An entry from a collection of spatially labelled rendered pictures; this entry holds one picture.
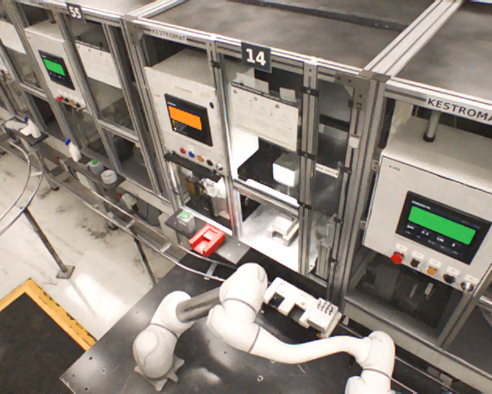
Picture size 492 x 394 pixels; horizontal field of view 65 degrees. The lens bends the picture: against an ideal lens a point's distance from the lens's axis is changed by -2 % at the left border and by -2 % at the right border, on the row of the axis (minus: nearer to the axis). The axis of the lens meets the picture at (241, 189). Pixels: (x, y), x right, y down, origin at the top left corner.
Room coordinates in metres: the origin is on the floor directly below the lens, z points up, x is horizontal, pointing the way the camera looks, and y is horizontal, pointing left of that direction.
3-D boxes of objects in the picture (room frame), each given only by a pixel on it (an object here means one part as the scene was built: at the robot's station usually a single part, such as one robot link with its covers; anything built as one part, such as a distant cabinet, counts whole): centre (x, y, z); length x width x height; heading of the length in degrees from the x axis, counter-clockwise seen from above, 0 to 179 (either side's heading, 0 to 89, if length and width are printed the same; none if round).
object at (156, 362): (0.83, 0.49, 0.85); 0.18 x 0.16 x 0.22; 156
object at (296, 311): (0.96, -0.23, 0.84); 0.36 x 0.14 x 0.10; 48
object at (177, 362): (0.81, 0.48, 0.71); 0.22 x 0.18 x 0.06; 48
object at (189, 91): (1.62, 0.14, 1.60); 0.42 x 0.29 x 0.46; 48
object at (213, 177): (1.52, 0.23, 1.37); 0.36 x 0.04 x 0.04; 48
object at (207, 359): (0.71, 0.08, 0.66); 1.50 x 1.06 x 0.04; 48
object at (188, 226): (1.50, 0.32, 0.97); 0.08 x 0.08 x 0.12; 48
